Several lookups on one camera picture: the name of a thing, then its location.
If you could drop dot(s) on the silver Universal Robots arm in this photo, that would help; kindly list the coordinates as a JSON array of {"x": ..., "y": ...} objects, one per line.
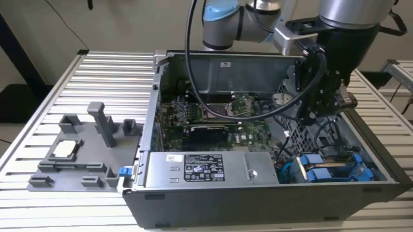
[{"x": 352, "y": 12}]

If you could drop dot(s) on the perforated metal disk bay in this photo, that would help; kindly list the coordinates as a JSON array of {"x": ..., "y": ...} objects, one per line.
[{"x": 297, "y": 135}]

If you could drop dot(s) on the metal slat side table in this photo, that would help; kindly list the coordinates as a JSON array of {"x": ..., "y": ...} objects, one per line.
[{"x": 400, "y": 70}]

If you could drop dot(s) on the green Dell motherboard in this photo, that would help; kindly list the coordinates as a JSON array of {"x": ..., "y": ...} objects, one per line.
[{"x": 254, "y": 135}]

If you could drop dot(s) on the CPU socket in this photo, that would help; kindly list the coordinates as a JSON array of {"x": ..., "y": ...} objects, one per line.
[{"x": 216, "y": 110}]

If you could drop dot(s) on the black graphics card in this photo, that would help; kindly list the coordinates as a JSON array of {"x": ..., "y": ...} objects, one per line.
[{"x": 210, "y": 137}]

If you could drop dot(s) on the silver power supply unit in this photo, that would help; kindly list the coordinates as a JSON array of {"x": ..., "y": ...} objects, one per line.
[{"x": 213, "y": 169}]

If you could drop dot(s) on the open black PC case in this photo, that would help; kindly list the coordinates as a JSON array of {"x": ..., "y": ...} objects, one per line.
[{"x": 226, "y": 207}]

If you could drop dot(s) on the blue case latch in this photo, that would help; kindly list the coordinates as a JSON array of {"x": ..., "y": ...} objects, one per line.
[{"x": 126, "y": 171}]

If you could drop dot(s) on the grey parts rack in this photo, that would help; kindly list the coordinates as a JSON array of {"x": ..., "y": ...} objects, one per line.
[{"x": 94, "y": 154}]

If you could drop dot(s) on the silver CPU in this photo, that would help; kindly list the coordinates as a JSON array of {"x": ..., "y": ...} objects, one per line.
[{"x": 66, "y": 148}]

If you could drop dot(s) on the silver camera bracket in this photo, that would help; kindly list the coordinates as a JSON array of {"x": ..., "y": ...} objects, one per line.
[{"x": 286, "y": 36}]

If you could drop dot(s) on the round wrist camera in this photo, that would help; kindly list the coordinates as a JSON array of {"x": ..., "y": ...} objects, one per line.
[{"x": 348, "y": 100}]

